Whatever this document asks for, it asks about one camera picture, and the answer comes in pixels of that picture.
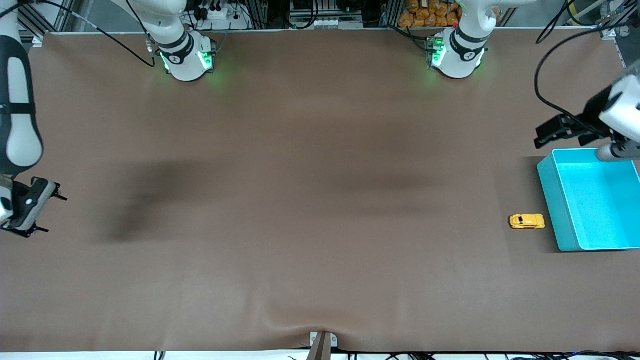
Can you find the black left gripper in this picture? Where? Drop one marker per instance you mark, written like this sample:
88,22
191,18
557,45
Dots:
589,117

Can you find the grey electronics box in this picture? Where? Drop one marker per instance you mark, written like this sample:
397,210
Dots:
325,20

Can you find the metal mat clamp bracket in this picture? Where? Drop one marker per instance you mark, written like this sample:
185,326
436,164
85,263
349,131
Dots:
324,345

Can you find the aluminium frame profile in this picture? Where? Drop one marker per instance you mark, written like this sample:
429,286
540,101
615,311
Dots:
42,20

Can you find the brown table mat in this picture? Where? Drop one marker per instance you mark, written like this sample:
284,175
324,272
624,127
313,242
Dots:
320,210

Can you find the turquoise plastic bin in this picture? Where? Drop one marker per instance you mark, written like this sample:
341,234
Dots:
595,205

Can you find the white power strip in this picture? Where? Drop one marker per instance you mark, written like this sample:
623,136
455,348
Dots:
215,13

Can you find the yellow beetle toy car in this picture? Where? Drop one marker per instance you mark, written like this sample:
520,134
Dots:
526,221

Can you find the orange snack bags pile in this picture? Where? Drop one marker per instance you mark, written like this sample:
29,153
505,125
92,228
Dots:
425,15

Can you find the metal corner bracket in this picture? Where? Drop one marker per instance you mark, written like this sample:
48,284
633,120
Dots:
38,41
608,32

